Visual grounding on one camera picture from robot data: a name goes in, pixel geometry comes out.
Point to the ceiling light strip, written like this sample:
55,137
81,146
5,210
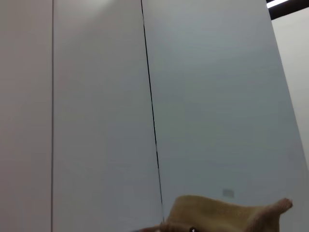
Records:
276,3

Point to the khaki canvas food bag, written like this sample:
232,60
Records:
217,215

